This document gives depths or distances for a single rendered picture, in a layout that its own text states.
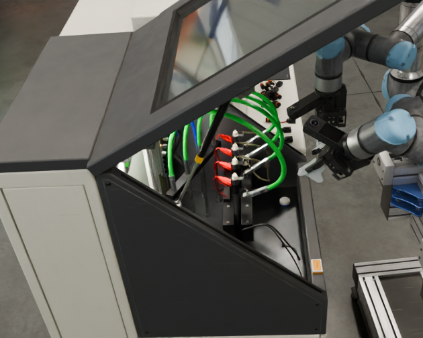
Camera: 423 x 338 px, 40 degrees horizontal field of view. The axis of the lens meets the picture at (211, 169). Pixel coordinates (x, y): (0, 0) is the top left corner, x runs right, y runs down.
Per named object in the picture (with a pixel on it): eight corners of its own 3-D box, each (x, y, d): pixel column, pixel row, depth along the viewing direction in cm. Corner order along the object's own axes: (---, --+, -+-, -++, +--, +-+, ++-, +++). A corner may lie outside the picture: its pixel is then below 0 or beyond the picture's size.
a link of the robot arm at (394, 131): (419, 147, 122) (387, 133, 119) (384, 161, 131) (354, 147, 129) (422, 115, 124) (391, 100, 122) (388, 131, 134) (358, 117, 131)
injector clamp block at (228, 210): (254, 255, 197) (252, 223, 188) (225, 256, 198) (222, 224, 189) (252, 191, 224) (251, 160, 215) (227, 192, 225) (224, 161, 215)
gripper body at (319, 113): (345, 129, 164) (348, 92, 157) (315, 131, 165) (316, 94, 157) (342, 115, 170) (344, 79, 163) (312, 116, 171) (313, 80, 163)
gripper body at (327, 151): (336, 182, 145) (366, 170, 134) (311, 159, 143) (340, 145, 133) (349, 161, 148) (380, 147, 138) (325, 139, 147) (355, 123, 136)
